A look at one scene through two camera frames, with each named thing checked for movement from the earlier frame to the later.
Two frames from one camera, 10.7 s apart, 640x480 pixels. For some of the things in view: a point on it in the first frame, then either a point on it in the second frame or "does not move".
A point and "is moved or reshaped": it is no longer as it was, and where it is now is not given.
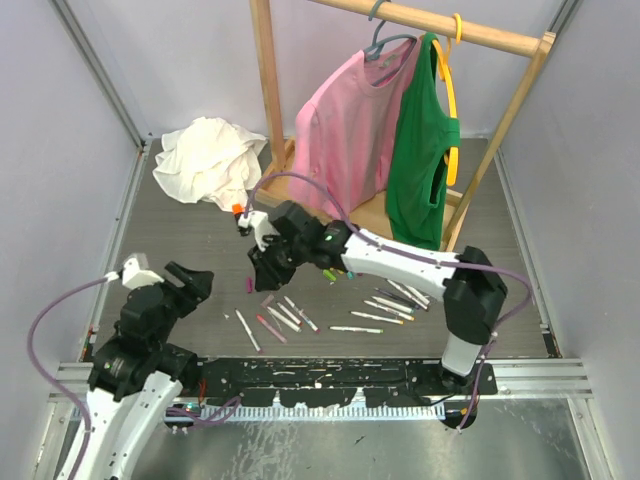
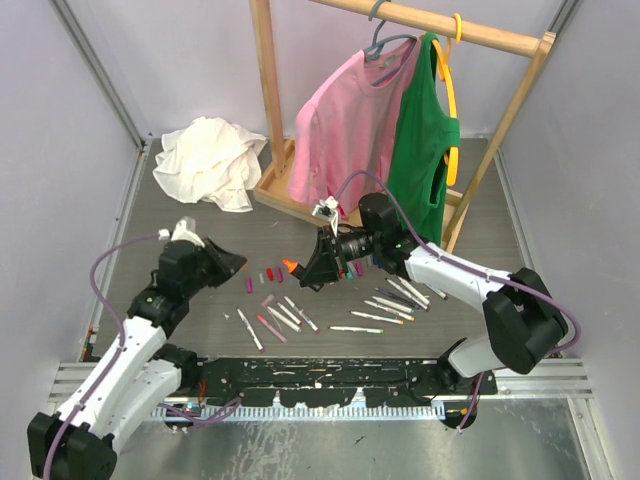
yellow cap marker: (391, 310) does not move
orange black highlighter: (237, 209) is moved or reshaped
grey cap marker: (420, 296) does not move
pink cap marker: (248, 329) does not move
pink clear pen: (268, 325) does not move
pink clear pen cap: (267, 300) does not move
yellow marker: (379, 318) does not move
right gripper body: (279, 261) → (355, 246)
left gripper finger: (198, 283) → (222, 264)
